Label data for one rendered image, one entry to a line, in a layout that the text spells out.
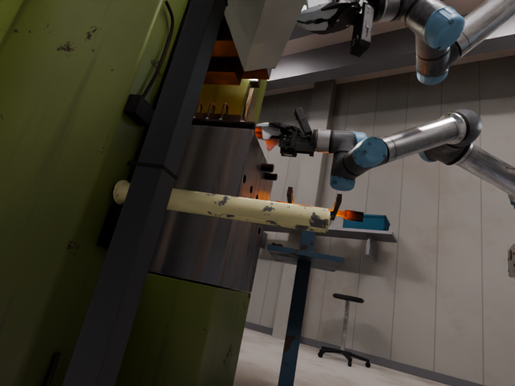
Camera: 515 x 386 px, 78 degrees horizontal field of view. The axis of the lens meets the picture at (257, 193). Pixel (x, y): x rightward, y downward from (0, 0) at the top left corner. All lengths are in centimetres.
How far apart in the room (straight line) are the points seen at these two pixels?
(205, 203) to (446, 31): 62
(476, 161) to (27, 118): 130
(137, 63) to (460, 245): 372
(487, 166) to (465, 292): 277
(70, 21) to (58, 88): 21
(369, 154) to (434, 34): 29
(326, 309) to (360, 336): 48
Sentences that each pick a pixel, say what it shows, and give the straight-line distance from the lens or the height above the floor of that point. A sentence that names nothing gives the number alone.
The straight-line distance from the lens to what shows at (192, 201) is 63.
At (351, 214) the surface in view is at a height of 92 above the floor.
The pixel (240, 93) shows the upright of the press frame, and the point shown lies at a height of 131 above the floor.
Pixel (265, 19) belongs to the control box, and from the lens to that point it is 63.
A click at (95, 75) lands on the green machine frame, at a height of 86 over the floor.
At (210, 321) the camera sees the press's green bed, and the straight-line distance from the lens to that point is 83.
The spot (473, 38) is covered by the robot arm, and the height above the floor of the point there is 116.
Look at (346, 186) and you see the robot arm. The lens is 98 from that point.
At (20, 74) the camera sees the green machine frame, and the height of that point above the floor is 86.
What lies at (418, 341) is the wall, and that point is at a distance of 397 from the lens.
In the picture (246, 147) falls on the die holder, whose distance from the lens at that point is 91.
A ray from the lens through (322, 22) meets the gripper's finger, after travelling 80.
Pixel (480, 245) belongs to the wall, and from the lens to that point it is 407.
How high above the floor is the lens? 47
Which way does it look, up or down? 17 degrees up
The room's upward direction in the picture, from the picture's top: 12 degrees clockwise
